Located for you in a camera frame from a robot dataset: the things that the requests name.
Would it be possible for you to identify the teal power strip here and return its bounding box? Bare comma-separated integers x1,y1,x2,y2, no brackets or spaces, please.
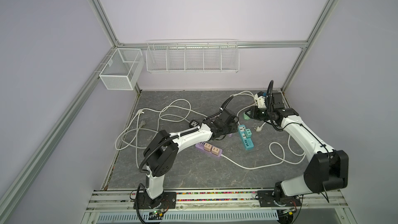
238,125,254,150

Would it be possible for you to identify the black power strip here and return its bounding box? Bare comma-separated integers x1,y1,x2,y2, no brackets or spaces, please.
189,119,201,128

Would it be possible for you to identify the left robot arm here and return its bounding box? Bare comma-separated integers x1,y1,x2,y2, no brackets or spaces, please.
138,109,239,200

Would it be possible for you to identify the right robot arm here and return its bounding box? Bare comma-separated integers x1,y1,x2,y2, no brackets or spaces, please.
245,91,349,203

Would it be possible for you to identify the pink plug front strip right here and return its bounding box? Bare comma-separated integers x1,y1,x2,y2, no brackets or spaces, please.
211,146,220,156

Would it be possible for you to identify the pink plug strip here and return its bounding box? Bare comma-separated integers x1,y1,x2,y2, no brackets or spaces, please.
203,143,212,152
211,146,220,156

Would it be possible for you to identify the pink plug front strip left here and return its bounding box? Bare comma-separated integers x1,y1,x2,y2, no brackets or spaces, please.
203,143,212,152

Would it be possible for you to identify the purple power strip front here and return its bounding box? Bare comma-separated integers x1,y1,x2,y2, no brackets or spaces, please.
195,142,223,158

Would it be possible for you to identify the white mesh box basket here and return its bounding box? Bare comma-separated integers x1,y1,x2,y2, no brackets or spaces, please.
99,48,145,91

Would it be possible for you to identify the white cable front strip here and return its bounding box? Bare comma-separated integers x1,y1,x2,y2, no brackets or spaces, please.
221,153,285,171

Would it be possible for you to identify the white wire basket rack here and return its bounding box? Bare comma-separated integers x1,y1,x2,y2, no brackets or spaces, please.
146,39,240,73

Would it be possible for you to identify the white cables left bundle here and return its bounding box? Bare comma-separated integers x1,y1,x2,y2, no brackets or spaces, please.
114,99,207,172

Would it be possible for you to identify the grey wall plug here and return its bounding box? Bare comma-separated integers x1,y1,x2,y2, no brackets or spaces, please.
137,120,146,129

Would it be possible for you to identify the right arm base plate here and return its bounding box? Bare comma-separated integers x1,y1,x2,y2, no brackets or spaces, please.
255,190,302,207

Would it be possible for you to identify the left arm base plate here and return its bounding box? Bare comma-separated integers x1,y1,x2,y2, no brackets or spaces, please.
134,191,177,209

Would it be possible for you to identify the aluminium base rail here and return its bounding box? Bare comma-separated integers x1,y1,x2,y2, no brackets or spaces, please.
86,189,348,213

